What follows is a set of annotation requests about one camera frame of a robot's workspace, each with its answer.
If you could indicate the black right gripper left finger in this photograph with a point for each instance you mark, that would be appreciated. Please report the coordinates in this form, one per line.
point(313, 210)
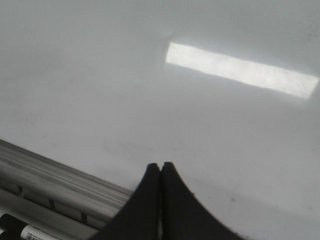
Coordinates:
point(138, 219)

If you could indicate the aluminium whiteboard tray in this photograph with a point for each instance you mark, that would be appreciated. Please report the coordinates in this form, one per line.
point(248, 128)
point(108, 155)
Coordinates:
point(58, 199)

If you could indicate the white whiteboard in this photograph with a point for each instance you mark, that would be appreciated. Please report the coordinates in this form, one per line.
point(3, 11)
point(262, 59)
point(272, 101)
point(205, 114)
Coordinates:
point(227, 90)

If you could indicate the black whiteboard marker with tape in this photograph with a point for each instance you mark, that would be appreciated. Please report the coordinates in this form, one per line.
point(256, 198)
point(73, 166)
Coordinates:
point(26, 231)

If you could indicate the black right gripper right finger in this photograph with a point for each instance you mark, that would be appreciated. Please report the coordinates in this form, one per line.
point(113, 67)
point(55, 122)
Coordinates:
point(183, 216)

